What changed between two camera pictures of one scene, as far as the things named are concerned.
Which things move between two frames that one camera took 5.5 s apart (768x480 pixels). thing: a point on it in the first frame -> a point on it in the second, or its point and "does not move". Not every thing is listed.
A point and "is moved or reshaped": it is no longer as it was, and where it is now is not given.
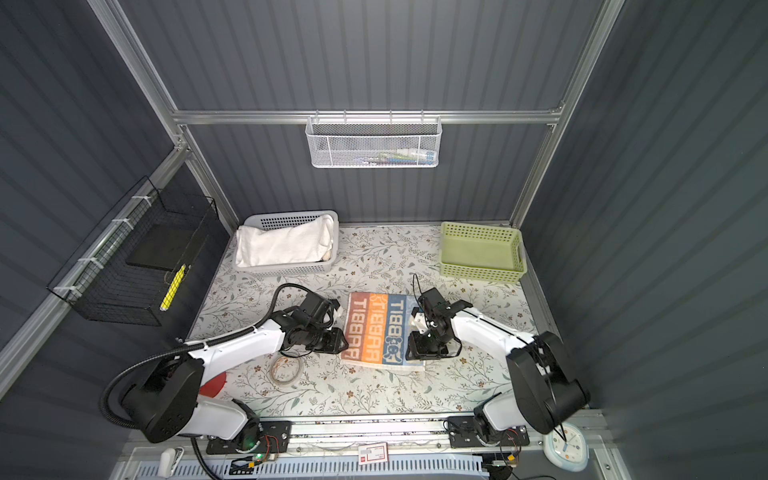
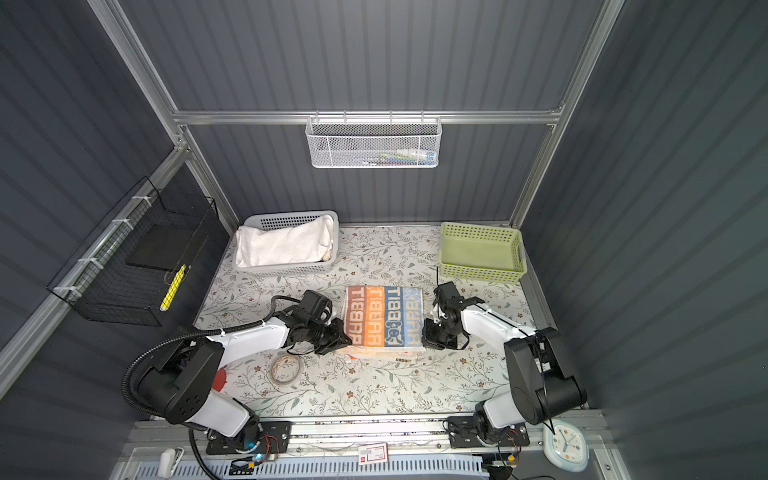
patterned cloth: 378,327 is moved or reshaped
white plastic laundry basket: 287,244 does not move
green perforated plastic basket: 482,253 does not move
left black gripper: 335,343 does not move
